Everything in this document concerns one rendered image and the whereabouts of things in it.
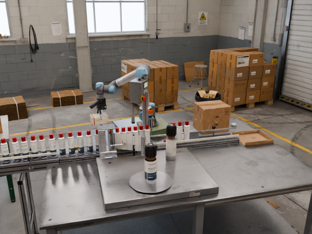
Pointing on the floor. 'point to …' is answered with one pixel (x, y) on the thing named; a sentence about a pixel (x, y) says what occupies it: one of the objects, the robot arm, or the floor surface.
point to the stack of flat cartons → (13, 108)
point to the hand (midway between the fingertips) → (99, 117)
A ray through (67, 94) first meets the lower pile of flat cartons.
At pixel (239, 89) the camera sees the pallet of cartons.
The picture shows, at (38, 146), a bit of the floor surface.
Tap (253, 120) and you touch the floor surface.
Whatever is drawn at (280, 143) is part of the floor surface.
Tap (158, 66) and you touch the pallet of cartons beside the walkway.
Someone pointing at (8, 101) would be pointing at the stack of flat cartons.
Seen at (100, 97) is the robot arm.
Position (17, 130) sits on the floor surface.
